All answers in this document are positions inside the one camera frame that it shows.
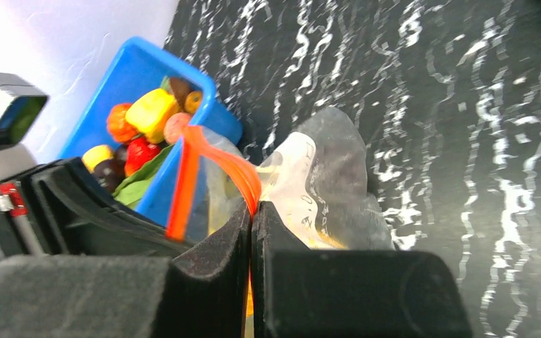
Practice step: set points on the peach toy fruit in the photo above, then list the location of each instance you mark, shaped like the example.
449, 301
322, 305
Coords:
174, 126

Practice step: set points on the orange toy citrus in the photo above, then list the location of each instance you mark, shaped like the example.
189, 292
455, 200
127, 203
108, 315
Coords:
193, 101

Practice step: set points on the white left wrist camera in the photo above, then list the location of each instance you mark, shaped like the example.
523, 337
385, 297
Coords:
20, 104

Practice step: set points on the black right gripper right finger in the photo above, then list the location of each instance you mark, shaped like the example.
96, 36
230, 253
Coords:
300, 292

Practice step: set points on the brown toy mushroom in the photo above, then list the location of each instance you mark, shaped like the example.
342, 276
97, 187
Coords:
179, 88

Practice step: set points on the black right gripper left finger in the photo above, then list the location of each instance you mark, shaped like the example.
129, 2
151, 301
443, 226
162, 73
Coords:
200, 293

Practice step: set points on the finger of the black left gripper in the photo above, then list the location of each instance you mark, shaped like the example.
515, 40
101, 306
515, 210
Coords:
59, 208

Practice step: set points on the clear zip bag orange zipper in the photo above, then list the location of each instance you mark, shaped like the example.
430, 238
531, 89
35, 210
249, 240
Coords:
314, 180

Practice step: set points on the yellow toy lemon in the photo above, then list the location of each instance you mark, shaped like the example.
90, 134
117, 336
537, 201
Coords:
96, 155

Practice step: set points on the green toy vegetable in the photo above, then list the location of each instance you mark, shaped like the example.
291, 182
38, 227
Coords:
132, 189

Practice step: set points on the red toy pepper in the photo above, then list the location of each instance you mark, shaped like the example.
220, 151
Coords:
139, 151

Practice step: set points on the yellow toy pepper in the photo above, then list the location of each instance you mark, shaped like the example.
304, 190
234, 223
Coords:
149, 114

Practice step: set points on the blue plastic bin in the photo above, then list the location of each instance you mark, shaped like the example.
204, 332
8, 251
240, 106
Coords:
139, 67

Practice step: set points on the orange toy fruit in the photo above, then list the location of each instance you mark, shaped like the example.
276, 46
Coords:
117, 125

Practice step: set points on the dark plum toy fruit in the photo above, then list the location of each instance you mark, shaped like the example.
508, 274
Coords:
109, 174

